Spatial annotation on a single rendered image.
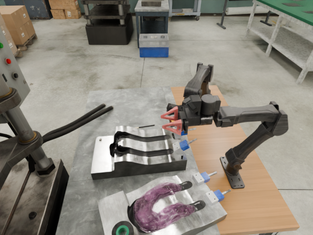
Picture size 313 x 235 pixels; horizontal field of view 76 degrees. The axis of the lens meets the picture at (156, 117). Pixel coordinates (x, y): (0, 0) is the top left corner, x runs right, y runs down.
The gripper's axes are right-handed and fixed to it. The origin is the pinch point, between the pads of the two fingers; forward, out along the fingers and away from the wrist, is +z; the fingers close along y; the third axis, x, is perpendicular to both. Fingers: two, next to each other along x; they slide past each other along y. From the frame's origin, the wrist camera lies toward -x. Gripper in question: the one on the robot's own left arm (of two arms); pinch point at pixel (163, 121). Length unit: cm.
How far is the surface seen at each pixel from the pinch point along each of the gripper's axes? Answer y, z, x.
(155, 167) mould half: -2.3, 4.5, 34.0
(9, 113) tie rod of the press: -8, 63, -4
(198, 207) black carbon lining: 20.2, -13.2, 34.8
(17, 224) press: 18, 69, 38
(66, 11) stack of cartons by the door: -655, 238, 89
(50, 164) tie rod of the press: -10, 62, 34
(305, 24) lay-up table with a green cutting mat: -251, -248, 45
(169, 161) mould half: -3.3, -3.0, 30.8
